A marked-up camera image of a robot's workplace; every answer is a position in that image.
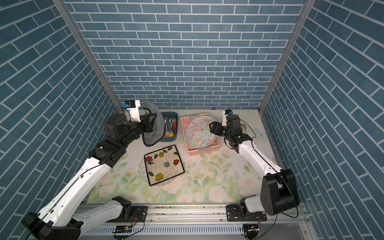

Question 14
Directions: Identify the left small circuit board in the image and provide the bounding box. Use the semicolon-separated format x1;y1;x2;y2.
113;226;133;235

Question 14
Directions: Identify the round colourful doodle plate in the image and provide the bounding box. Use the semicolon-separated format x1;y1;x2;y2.
185;116;217;149

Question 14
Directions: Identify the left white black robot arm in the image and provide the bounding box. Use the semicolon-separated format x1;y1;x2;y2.
22;113;164;240

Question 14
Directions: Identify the teal stationery bin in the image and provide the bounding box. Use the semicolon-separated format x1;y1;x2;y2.
161;112;179;142

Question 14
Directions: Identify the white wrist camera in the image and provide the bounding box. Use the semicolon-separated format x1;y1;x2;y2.
222;109;233;126
123;100;141;123

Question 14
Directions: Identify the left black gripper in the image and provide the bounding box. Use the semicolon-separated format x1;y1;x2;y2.
118;112;157;148

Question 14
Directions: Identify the pink plastic basket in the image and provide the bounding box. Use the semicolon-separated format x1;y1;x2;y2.
180;113;220;156

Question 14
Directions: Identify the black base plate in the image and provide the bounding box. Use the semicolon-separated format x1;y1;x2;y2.
108;206;148;223
226;204;267;222

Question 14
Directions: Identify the aluminium mounting rail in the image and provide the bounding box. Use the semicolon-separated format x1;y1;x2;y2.
74;203;310;226

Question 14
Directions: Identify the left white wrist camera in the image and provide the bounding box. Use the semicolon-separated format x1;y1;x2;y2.
123;100;141;123

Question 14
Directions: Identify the right small circuit board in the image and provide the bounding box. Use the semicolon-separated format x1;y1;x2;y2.
243;224;260;240

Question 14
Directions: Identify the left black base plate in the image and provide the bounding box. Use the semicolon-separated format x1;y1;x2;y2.
108;206;148;223

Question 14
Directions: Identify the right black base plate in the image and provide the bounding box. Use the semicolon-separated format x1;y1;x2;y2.
226;204;267;222

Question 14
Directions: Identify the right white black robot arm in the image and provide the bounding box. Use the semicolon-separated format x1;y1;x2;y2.
210;110;300;221

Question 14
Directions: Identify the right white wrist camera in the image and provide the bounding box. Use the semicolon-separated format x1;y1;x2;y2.
222;109;233;126

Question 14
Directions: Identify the square flower pattern plate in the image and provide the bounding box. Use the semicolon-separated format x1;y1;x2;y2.
143;144;186;187

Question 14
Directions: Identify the small circuit board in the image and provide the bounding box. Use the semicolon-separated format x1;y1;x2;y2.
113;226;133;235
243;224;260;240

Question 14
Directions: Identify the grey green cleaning cloth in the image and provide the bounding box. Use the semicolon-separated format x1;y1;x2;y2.
143;100;165;147

